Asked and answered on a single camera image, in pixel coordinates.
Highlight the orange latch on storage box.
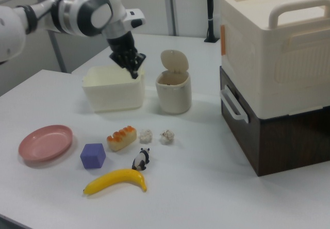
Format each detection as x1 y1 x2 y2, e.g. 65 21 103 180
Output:
220 25 227 56

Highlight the cream open rectangular bin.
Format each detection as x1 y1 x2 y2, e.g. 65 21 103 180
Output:
81 65 146 112

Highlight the dark brown wooden drawer box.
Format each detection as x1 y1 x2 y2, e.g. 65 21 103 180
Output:
219 66 330 177

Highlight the toy bread with orange topping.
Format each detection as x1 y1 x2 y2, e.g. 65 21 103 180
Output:
106 126 138 152

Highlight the cream trash can lid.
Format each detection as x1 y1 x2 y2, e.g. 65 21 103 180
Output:
160 49 189 73

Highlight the white drawer handle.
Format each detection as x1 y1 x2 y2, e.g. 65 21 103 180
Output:
219 85 251 124

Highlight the cream storage box carry handle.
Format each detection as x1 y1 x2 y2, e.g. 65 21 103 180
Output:
268 0 330 30

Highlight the black pole stand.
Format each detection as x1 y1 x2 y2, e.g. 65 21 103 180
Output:
204 0 217 43

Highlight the crumpled white paper ball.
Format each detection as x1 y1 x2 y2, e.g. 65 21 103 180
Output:
159 129 176 145
139 128 154 144

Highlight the purple cube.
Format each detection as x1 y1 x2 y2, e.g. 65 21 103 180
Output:
80 143 107 170

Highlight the large cream storage box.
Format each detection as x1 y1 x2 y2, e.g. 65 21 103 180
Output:
219 0 330 119

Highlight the yellow toy banana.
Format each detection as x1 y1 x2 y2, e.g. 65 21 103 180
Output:
82 168 148 195

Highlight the cream round trash can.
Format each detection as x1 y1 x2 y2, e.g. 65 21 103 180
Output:
155 70 192 115

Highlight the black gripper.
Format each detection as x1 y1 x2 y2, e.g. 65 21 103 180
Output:
106 31 148 80

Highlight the panda figurine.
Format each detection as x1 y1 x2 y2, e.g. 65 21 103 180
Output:
131 148 152 172

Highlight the pink plastic plate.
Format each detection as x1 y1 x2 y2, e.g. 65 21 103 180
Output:
18 125 74 162

